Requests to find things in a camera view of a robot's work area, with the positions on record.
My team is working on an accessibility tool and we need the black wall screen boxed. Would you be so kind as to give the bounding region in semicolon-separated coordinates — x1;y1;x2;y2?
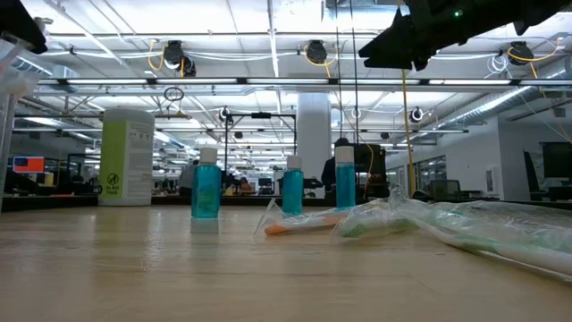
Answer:
539;140;572;181

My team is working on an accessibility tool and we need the black background station frame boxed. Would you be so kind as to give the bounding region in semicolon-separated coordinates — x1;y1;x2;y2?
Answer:
224;112;299;198

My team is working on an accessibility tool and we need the silver ceiling air duct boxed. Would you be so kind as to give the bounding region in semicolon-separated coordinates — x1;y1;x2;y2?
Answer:
435;66;572;131

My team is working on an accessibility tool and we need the long ceiling light bar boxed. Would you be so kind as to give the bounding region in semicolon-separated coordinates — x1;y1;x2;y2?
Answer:
38;77;572;87

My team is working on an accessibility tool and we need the blue mouthwash bottle white cap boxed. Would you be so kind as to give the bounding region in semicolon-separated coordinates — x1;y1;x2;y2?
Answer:
334;146;358;210
190;147;223;220
282;155;306;216

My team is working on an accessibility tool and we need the black monitor back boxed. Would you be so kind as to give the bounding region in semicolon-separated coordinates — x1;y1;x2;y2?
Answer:
352;142;387;199

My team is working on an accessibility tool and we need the white building column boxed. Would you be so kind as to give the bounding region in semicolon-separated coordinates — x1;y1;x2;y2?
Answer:
296;92;332;199

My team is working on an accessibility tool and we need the orange toothbrush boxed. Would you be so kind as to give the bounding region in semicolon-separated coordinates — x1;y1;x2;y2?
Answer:
263;213;349;237

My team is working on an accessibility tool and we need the person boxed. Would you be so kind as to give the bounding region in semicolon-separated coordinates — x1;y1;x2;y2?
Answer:
320;136;358;199
178;158;201;198

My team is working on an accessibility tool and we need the black aluminium table frame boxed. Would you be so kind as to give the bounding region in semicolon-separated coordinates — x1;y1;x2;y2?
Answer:
0;194;572;212

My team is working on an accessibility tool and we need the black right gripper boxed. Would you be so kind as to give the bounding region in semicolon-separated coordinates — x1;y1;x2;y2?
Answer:
357;0;510;72

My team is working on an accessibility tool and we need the white green wipes canister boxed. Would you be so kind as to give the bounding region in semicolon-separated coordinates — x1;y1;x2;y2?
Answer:
97;106;156;208

